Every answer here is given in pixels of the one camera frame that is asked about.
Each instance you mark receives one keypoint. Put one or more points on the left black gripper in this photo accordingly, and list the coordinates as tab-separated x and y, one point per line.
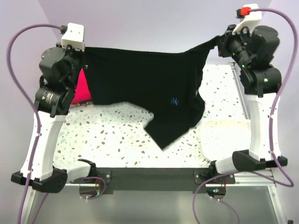
80	53

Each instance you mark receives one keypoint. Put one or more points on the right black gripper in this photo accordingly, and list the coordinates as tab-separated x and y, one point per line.
229	37

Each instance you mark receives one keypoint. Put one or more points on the black t shirt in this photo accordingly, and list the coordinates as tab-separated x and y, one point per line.
165	84

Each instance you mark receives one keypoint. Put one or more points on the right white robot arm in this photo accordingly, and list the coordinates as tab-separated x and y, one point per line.
260	89

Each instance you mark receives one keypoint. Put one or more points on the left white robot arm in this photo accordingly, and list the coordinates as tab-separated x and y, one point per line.
51	106

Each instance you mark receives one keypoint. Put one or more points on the folded pink t shirt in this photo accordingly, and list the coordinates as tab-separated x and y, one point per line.
82	93

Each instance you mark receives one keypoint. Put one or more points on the folded orange t shirt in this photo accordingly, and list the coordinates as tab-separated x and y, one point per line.
82	104

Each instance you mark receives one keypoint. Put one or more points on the white perforated plastic basket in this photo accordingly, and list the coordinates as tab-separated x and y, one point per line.
219	138

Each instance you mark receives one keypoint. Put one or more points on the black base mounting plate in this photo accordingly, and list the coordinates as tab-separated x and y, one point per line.
148	179

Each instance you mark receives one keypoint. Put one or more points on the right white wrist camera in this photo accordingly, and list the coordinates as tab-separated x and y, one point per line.
248	19

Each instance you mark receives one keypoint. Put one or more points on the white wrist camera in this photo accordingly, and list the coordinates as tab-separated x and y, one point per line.
248	19
74	37

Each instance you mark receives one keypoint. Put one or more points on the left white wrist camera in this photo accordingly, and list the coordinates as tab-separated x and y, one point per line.
74	37

